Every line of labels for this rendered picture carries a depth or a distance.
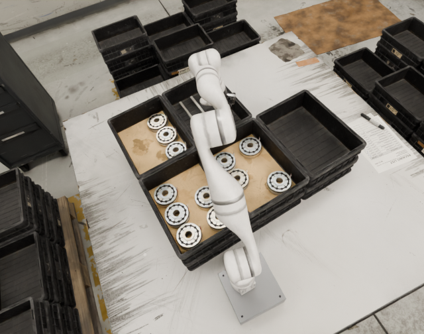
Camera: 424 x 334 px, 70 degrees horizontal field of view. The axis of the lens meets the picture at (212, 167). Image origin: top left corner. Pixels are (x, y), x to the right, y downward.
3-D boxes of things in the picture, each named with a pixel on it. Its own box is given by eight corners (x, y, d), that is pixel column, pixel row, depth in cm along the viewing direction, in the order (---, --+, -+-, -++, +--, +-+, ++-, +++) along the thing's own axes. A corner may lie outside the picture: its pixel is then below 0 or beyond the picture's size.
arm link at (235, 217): (248, 199, 79) (213, 208, 79) (266, 280, 88) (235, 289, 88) (241, 186, 88) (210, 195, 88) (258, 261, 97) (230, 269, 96)
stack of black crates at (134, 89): (165, 83, 270) (158, 63, 251) (177, 105, 255) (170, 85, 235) (122, 101, 265) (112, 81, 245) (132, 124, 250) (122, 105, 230)
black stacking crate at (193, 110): (253, 132, 150) (253, 116, 140) (201, 160, 144) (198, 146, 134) (212, 85, 169) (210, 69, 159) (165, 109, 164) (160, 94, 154)
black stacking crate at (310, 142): (359, 159, 135) (368, 144, 126) (307, 191, 130) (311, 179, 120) (301, 105, 155) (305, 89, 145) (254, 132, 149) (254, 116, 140)
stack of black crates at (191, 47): (205, 67, 276) (198, 22, 238) (219, 88, 260) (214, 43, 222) (165, 83, 271) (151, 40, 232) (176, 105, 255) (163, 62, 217)
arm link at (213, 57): (224, 67, 109) (201, 75, 110) (215, 41, 94) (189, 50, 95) (228, 85, 107) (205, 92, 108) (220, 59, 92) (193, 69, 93)
